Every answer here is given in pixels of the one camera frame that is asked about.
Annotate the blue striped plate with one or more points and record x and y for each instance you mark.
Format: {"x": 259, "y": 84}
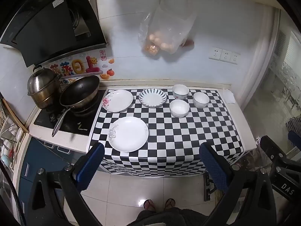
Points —
{"x": 152, "y": 97}

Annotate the clear plastic bag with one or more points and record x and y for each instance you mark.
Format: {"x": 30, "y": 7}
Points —
{"x": 164, "y": 23}

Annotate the plain white bowl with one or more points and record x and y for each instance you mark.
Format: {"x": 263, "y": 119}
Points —
{"x": 180, "y": 107}

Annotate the dark steel wok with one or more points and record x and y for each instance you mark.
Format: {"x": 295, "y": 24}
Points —
{"x": 80, "y": 91}

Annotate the glass sliding door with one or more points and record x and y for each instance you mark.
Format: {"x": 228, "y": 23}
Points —
{"x": 282, "y": 75}

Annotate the black gas stove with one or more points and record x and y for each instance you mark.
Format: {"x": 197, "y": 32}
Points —
{"x": 70, "y": 127}

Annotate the black range hood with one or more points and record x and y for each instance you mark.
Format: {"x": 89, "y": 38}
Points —
{"x": 47, "y": 23}

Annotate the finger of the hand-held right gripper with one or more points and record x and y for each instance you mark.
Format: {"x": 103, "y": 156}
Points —
{"x": 295, "y": 138}
{"x": 270, "y": 146}

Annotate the person's right foot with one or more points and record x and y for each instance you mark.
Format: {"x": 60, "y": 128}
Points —
{"x": 170, "y": 204}

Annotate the metal dish rack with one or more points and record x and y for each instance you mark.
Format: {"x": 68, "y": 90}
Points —
{"x": 9, "y": 134}

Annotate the white wall socket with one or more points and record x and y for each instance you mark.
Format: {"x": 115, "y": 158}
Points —
{"x": 226, "y": 56}
{"x": 215, "y": 53}
{"x": 235, "y": 58}

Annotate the blue kitchen cabinet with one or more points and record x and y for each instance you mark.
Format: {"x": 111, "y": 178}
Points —
{"x": 37, "y": 155}

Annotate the floral print white bowl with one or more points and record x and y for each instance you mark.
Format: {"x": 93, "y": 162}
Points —
{"x": 180, "y": 90}

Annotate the pink flower white plate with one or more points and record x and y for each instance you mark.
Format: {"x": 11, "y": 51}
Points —
{"x": 120, "y": 98}

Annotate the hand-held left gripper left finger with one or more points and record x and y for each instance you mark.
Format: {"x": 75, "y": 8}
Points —
{"x": 90, "y": 167}

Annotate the black white checkered mat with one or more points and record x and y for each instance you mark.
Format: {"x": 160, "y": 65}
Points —
{"x": 178, "y": 141}

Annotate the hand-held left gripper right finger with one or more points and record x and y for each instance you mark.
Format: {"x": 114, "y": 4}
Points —
{"x": 214, "y": 167}

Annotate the grey flower white plate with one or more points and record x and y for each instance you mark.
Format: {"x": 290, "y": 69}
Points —
{"x": 131, "y": 134}

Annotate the person's left foot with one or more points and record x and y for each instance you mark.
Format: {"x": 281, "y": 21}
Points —
{"x": 149, "y": 204}

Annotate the white paper towel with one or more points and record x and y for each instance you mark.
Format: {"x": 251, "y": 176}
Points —
{"x": 229, "y": 97}

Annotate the person's foot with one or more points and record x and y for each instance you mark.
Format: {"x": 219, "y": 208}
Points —
{"x": 170, "y": 204}
{"x": 149, "y": 204}

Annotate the colourful food packet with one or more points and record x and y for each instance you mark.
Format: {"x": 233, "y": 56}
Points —
{"x": 77, "y": 67}

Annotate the stainless steel steamer pot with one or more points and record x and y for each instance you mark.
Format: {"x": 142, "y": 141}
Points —
{"x": 43, "y": 84}

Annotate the dark rimmed white bowl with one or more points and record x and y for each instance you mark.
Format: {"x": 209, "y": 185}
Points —
{"x": 201, "y": 98}

